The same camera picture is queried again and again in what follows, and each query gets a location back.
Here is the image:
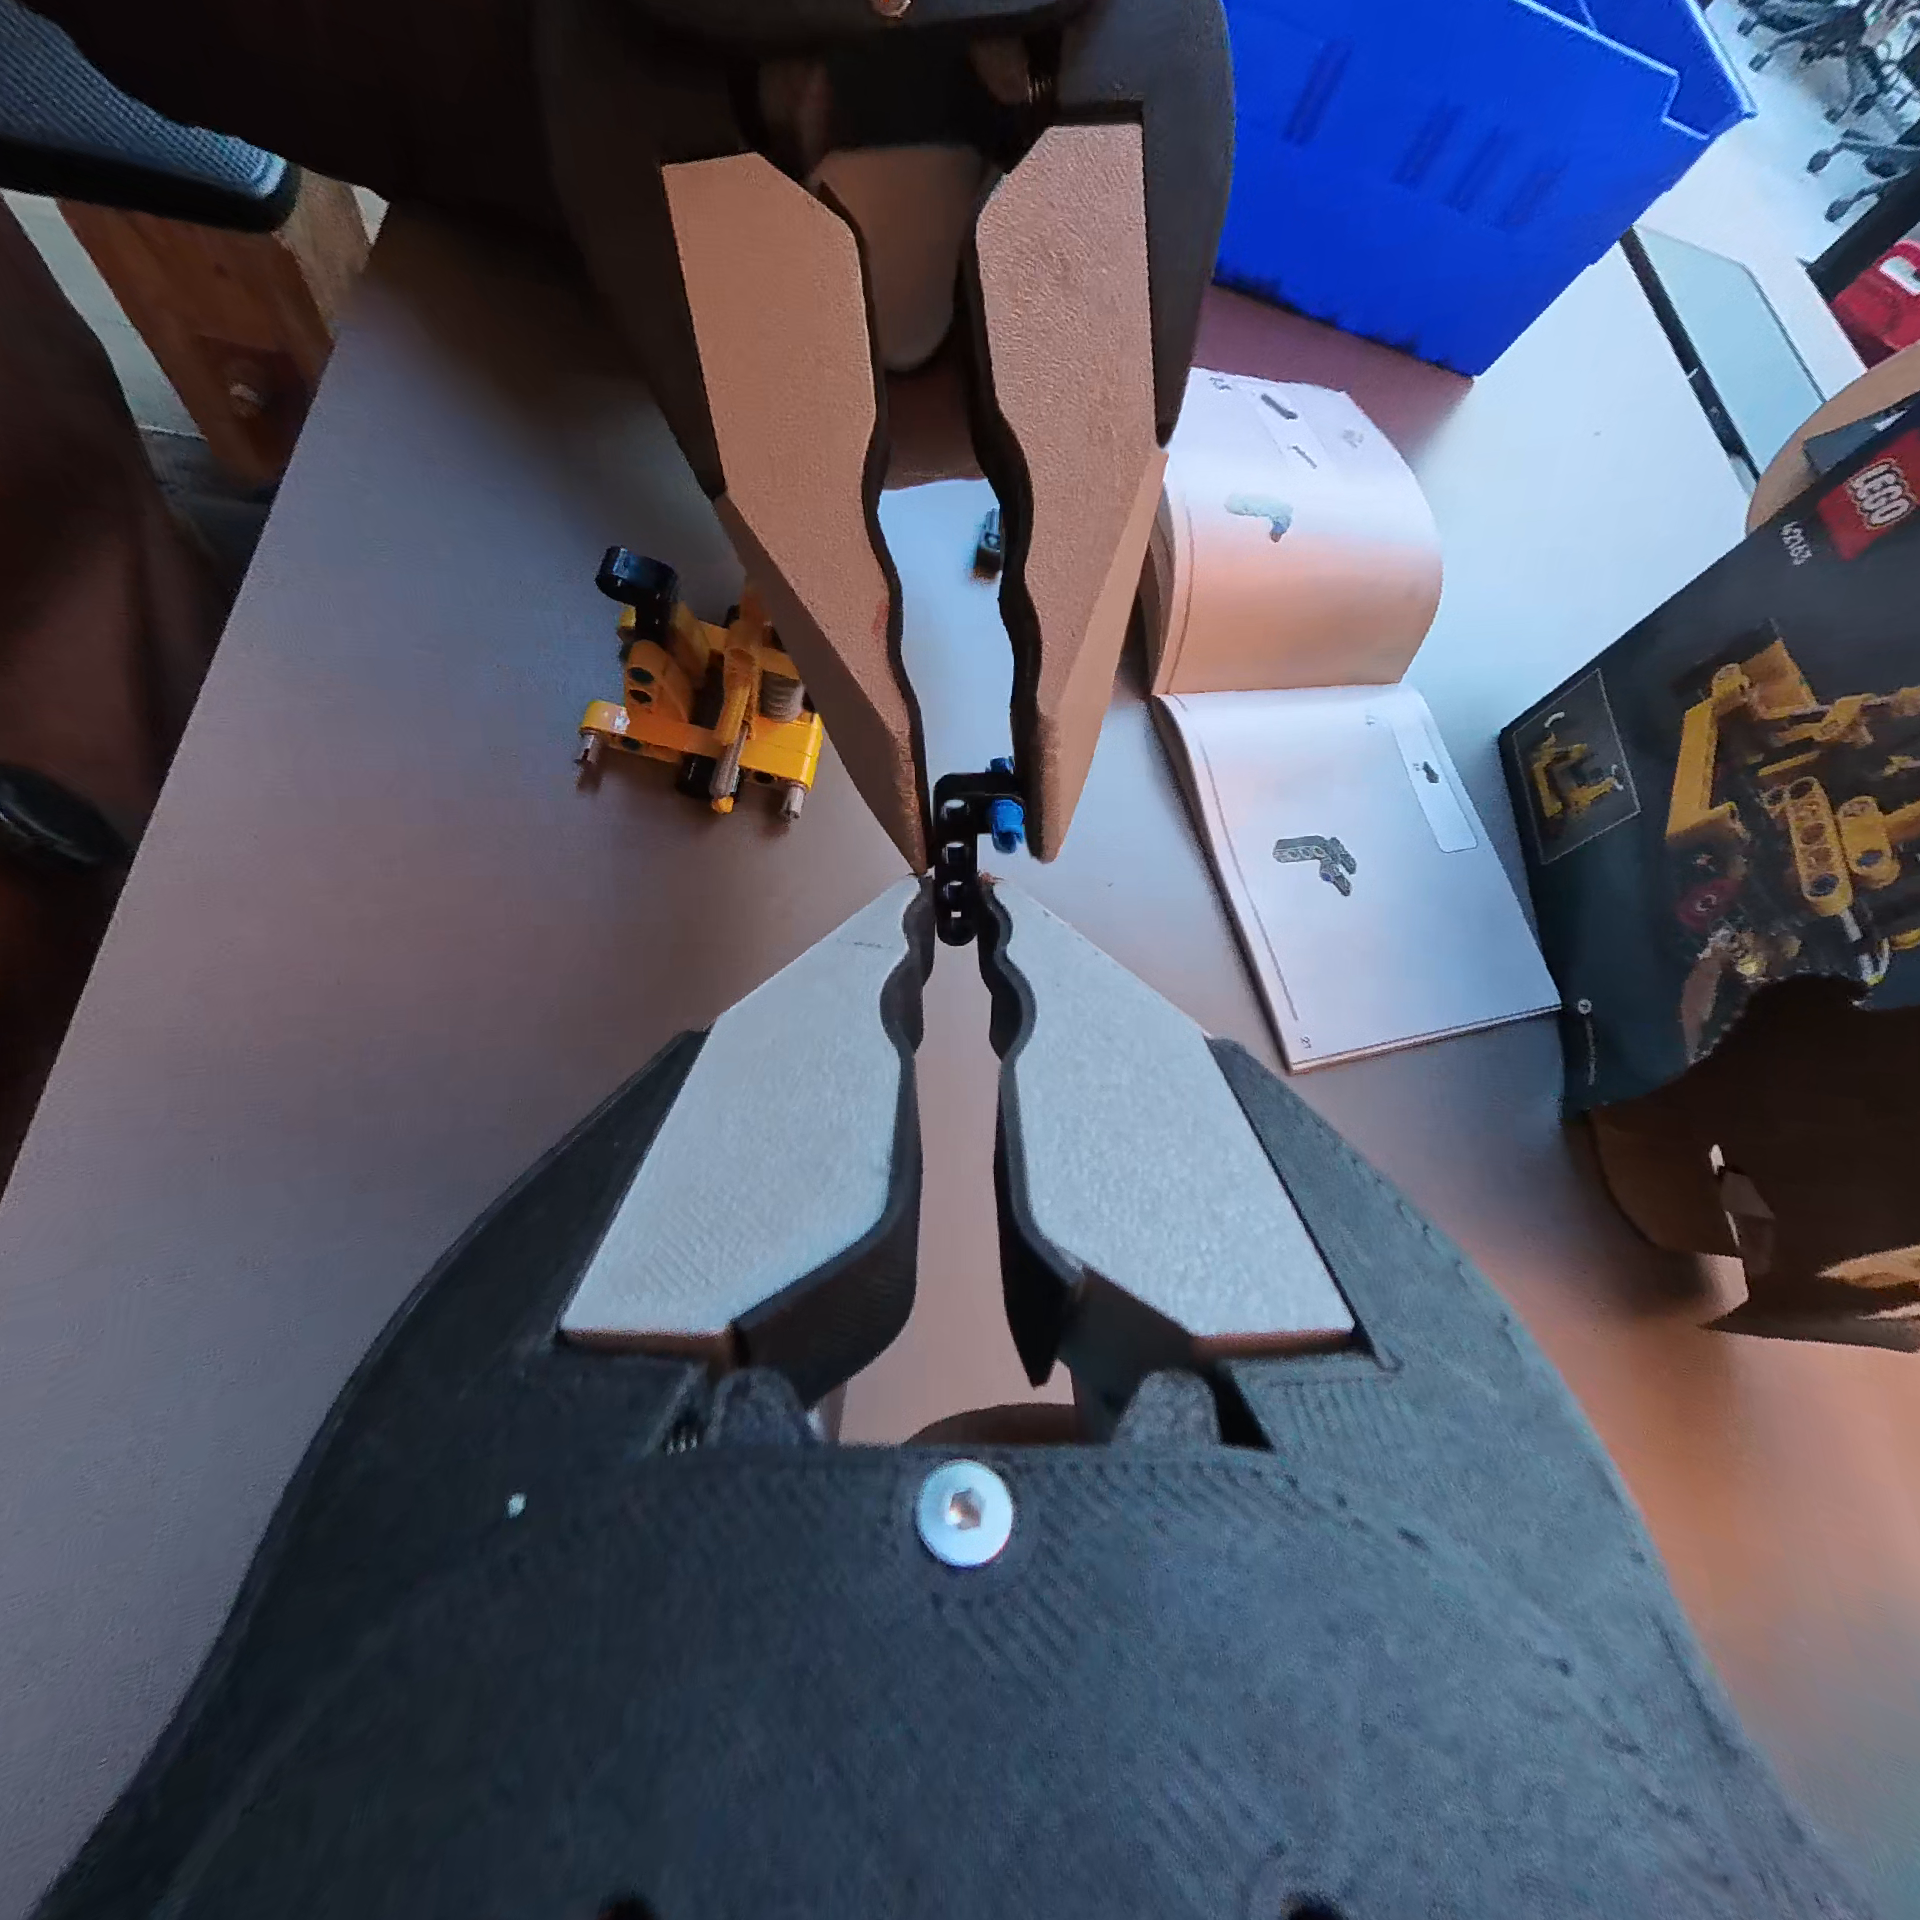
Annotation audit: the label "dark lego set box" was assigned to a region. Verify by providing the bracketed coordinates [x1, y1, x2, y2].
[1500, 353, 1920, 1343]

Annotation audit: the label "wooden table leg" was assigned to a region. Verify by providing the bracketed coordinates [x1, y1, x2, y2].
[59, 164, 378, 489]

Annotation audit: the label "yellow lego vehicle assembly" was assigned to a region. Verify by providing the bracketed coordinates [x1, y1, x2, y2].
[573, 547, 828, 825]

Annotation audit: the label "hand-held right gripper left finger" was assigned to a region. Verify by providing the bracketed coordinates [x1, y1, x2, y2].
[561, 878, 936, 1443]

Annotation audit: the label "blue plastic bin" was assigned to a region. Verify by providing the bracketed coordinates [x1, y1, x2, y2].
[1208, 0, 1761, 378]

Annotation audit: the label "dark grey knit cloth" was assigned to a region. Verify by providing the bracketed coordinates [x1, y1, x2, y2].
[0, 0, 301, 234]

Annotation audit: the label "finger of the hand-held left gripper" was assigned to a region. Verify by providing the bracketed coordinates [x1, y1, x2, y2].
[661, 146, 933, 876]
[966, 95, 1174, 865]

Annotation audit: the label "white instruction booklet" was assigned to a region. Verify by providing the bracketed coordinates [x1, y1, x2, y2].
[1140, 369, 1561, 1074]

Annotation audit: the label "red box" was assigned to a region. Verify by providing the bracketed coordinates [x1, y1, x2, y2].
[1851, 239, 1920, 361]

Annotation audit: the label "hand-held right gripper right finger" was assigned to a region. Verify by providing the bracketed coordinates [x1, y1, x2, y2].
[979, 878, 1362, 1397]

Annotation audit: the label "black lego beam blue pins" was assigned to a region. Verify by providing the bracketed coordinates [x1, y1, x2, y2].
[931, 756, 1038, 950]

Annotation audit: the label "white desk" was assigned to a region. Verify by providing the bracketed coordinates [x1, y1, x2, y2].
[1627, 223, 1870, 483]

